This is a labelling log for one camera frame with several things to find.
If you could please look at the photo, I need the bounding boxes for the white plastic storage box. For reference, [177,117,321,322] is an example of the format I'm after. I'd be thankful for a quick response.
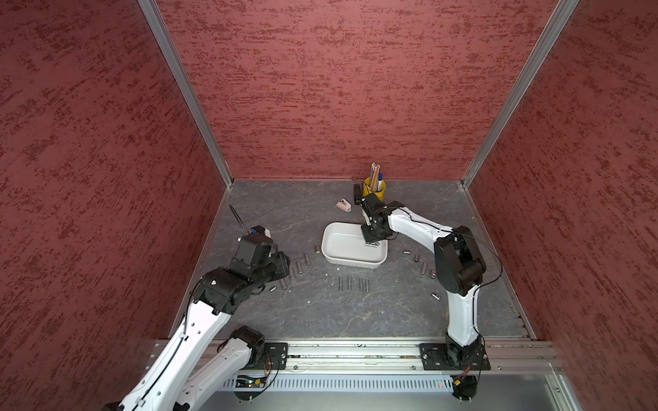
[320,222,388,269]

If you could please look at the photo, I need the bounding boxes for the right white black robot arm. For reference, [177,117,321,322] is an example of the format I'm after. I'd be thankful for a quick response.
[355,194,490,371]

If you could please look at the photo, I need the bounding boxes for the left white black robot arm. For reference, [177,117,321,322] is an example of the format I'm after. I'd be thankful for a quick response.
[104,252,290,410]

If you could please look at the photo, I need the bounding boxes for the yellow pen holder cup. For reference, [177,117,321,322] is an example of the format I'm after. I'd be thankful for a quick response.
[363,176,387,201]

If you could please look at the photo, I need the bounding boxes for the pens in yellow cup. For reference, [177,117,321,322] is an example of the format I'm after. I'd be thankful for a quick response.
[368,163,383,193]

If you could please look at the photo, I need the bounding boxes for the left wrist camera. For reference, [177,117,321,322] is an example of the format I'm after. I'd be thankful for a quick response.
[234,225,279,266]

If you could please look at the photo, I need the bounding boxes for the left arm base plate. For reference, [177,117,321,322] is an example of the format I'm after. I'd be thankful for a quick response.
[244,342,289,373]

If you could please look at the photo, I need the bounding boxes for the aluminium front rail frame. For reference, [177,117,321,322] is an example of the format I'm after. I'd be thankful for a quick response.
[147,338,577,409]

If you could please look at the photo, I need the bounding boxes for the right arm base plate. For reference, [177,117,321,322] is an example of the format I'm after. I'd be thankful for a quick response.
[419,341,491,372]

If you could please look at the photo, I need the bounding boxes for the left aluminium corner post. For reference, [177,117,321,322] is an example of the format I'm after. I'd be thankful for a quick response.
[138,0,234,189]

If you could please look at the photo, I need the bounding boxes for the aluminium corner post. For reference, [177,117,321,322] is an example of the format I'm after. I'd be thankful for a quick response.
[138,0,234,189]
[462,0,579,190]

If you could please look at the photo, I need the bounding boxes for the right aluminium corner post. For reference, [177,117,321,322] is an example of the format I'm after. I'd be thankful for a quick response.
[462,0,579,190]

